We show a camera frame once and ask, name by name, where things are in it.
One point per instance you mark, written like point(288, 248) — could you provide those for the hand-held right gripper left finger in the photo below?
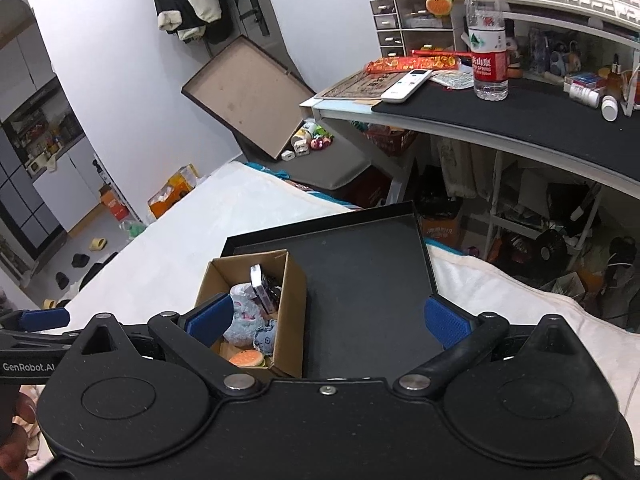
point(210, 315)

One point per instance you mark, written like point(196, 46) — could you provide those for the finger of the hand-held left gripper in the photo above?
point(47, 318)

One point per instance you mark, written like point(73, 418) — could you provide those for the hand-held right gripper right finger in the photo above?
point(447, 322)

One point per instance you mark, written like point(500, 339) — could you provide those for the grey plush toy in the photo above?
point(245, 317)

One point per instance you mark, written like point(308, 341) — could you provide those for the orange plush toy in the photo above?
point(247, 358)

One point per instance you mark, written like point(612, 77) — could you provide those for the blue white tissue pack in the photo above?
point(258, 282)

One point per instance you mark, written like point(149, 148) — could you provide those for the small blue plush toy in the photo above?
point(265, 339)

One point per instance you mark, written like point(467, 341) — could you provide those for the small black toy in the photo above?
point(274, 291)

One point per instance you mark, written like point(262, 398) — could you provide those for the brown cardboard box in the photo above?
point(292, 320)

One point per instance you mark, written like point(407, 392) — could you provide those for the black tray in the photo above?
point(365, 300)

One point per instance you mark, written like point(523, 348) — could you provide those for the person's left hand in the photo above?
point(22, 407)

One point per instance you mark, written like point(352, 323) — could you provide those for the yellow slipper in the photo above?
point(50, 303)
point(97, 244)

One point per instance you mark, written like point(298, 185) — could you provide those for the black slipper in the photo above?
point(62, 280)
point(80, 260)

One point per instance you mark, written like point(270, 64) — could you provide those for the green plastic bottles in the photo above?
point(134, 229)

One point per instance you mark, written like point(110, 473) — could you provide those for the black glass cabinet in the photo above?
point(25, 205)

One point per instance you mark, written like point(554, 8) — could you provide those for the black fan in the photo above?
point(549, 250)

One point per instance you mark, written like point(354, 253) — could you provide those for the white storage rack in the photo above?
point(495, 205)

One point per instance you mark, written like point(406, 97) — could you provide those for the orange cardboard box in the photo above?
point(170, 192)

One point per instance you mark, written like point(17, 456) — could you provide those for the red orange carton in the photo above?
point(115, 204)

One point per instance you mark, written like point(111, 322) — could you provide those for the beige tote bag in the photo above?
point(460, 165)

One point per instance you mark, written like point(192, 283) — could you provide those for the white charger plug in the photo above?
point(288, 155)

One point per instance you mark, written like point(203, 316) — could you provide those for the red plastic basket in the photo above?
point(392, 141)

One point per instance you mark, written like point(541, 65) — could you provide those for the grey bench seat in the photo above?
point(330, 165)

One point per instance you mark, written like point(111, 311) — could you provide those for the white printed cup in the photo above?
point(302, 134)

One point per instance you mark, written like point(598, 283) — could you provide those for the red toy figures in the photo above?
point(320, 143)

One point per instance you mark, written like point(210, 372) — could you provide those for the black desk mat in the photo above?
point(500, 115)

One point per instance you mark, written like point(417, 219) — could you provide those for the green toy figure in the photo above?
point(323, 132)

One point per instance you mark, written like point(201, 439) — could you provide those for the white desk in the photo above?
point(325, 109)

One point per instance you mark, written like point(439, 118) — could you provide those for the white remote control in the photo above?
point(406, 86)

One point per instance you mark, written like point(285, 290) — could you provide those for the clear bag of beads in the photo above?
point(452, 79)

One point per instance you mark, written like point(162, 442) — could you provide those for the brown patterned board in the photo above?
point(355, 85)

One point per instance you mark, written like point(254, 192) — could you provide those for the red patterned snack packet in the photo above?
point(400, 65)

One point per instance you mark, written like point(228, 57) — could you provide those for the white pill bottle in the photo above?
point(584, 95)
point(610, 107)

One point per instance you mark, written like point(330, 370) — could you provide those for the long red box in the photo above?
point(440, 52)

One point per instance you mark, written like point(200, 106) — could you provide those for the panda figurine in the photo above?
point(513, 57)

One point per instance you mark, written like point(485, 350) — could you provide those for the blue small boxes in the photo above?
point(584, 80)

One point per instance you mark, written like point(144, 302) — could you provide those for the clear water bottle red label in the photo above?
point(486, 40)

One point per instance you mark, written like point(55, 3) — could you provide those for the amber dropper bottle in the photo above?
point(615, 77)

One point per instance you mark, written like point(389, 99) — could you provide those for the grey drawer organiser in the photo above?
point(387, 20)

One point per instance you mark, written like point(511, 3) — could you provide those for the black white hanging jacket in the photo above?
point(172, 0)

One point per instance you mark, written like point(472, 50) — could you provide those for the round orange plush ornament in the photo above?
point(439, 5)

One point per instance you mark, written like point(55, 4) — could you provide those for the white monitor riser shelf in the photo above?
point(550, 14)

